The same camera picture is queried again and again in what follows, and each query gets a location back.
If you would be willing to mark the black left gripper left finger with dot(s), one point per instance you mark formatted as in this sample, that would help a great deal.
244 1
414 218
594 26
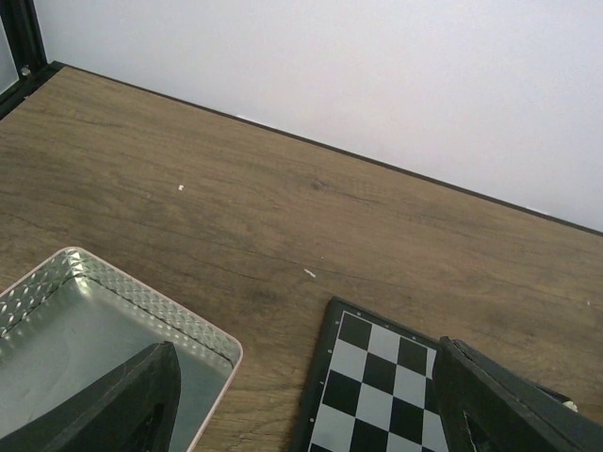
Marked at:
131 408

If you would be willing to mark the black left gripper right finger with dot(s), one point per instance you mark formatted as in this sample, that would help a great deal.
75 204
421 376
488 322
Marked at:
484 406

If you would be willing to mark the magnetic chess board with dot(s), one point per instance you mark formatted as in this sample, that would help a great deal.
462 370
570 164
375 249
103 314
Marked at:
369 388

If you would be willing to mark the pink metal tin tray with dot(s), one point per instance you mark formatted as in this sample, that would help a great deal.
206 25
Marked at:
75 317

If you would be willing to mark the black enclosure frame post left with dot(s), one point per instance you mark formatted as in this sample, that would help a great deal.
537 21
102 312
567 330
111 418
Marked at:
22 28

